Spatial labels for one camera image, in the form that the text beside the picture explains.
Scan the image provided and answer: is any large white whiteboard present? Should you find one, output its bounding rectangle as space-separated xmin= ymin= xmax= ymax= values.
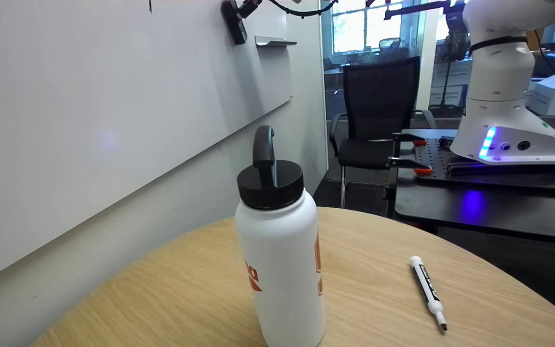
xmin=0 ymin=0 xmax=295 ymax=278

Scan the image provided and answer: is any black office chair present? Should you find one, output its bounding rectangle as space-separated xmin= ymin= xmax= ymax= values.
xmin=325 ymin=56 xmax=424 ymax=208

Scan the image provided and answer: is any black white whiteboard marker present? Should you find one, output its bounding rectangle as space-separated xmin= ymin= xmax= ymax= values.
xmin=408 ymin=255 xmax=449 ymax=334

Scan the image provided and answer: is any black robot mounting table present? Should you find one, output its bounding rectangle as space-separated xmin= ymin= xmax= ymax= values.
xmin=391 ymin=126 xmax=555 ymax=245

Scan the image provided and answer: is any grey metal whiteboard ledge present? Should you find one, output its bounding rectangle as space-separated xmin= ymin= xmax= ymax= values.
xmin=254 ymin=37 xmax=298 ymax=50

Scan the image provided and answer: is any white cardboard box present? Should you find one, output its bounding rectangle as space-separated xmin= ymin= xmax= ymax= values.
xmin=526 ymin=74 xmax=555 ymax=120

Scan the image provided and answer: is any orange black clamp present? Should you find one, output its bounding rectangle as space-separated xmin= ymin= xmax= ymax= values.
xmin=389 ymin=129 xmax=431 ymax=149
xmin=389 ymin=156 xmax=435 ymax=180

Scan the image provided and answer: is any white water bottle black cap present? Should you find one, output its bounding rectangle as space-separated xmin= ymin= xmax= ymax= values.
xmin=233 ymin=124 xmax=327 ymax=347

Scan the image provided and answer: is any black felt whiteboard duster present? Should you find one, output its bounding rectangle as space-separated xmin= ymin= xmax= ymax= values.
xmin=219 ymin=0 xmax=248 ymax=47

